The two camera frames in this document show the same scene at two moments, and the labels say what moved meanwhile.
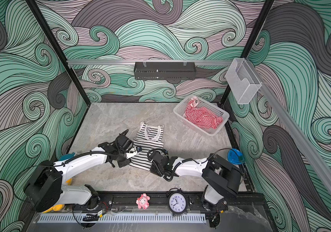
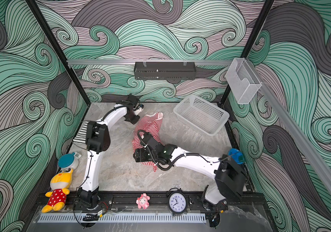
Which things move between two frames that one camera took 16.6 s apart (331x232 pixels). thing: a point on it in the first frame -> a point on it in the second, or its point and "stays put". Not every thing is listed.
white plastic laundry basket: x=207 y=116 stays put
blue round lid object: x=235 y=156 stays put
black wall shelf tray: x=164 y=70 stays put
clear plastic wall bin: x=242 y=80 stays put
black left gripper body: x=123 y=160 -> x=133 y=118
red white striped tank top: x=201 y=116 -> x=148 y=123
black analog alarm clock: x=177 y=201 stays put
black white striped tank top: x=148 y=138 -> x=81 y=136
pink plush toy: x=143 y=201 stays put
